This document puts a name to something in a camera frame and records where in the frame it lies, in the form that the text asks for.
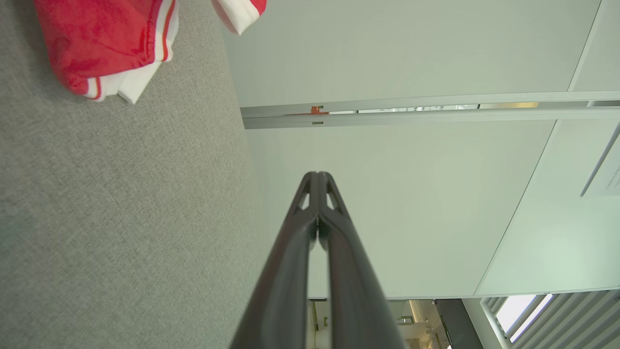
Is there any grey window blind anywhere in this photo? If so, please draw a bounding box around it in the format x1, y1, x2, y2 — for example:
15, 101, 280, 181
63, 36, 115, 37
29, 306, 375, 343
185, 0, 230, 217
480, 290, 620, 349

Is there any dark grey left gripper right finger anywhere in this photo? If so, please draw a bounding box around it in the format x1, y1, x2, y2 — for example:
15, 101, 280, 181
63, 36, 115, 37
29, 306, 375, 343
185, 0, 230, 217
319, 172, 407, 349

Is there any red and white basketball jersey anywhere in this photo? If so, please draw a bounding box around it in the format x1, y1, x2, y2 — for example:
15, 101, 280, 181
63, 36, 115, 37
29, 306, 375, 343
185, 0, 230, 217
33, 0, 267, 105

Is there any grey fabric sofa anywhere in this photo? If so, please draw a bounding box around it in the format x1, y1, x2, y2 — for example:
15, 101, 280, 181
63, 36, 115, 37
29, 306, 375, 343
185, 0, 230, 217
0, 0, 272, 349

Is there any aluminium partition rail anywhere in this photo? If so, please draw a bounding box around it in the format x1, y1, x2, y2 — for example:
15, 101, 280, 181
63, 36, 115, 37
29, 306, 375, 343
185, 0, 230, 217
240, 91, 620, 130

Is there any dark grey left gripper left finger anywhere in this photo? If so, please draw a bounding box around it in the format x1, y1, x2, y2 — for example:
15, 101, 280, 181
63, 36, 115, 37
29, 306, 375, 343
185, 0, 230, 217
230, 172, 319, 349

